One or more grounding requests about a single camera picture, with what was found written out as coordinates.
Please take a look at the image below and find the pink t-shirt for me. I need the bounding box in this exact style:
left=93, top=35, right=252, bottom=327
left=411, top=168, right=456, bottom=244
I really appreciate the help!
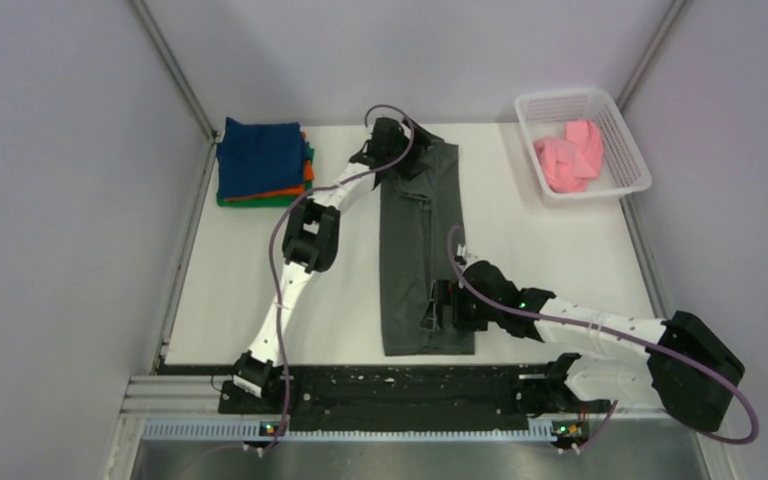
left=533, top=120, right=604, bottom=194

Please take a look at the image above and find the aluminium frame post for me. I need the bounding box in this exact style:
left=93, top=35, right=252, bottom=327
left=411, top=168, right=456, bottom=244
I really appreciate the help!
left=616, top=0, right=694, bottom=112
left=126, top=0, right=216, bottom=140

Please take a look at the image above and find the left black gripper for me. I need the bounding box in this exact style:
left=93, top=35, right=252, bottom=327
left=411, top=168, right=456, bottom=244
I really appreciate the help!
left=385, top=118, right=441, bottom=180

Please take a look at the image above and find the dark grey t-shirt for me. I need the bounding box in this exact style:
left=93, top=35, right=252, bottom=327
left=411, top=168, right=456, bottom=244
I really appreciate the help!
left=379, top=142, right=475, bottom=356

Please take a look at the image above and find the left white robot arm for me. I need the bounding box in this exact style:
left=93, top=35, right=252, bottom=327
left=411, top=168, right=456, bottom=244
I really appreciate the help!
left=232, top=117, right=439, bottom=414

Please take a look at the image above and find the white plastic basket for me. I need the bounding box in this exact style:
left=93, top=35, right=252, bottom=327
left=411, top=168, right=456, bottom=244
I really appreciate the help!
left=514, top=88, right=652, bottom=205

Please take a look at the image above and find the folded navy blue t-shirt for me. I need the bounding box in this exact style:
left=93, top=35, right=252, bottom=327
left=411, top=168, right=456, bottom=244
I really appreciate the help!
left=216, top=117, right=310, bottom=202

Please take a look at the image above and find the left aluminium frame post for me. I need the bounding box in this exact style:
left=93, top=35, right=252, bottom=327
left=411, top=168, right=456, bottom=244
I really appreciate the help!
left=126, top=0, right=216, bottom=140

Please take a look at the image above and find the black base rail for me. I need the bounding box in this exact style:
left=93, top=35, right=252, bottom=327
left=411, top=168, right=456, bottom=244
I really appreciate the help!
left=218, top=364, right=611, bottom=433

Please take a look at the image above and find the folded green t-shirt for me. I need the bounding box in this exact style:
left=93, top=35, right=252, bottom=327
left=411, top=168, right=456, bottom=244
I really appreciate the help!
left=215, top=142, right=315, bottom=208

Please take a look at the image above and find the folded orange t-shirt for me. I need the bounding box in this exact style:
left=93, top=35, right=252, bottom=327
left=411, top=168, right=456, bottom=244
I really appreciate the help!
left=216, top=130, right=314, bottom=206

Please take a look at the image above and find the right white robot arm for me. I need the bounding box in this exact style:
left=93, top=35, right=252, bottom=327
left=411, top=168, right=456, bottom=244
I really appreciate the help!
left=420, top=261, right=745, bottom=433

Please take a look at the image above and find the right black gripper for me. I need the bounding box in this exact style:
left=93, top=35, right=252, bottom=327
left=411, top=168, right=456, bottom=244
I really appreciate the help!
left=420, top=280, right=502, bottom=333

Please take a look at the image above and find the right aluminium frame post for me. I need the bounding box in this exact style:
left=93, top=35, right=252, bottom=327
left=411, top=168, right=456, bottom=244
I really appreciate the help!
left=616, top=0, right=694, bottom=112

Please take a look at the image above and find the white slotted cable duct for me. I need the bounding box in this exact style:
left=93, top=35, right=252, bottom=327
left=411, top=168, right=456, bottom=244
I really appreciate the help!
left=141, top=415, right=577, bottom=443

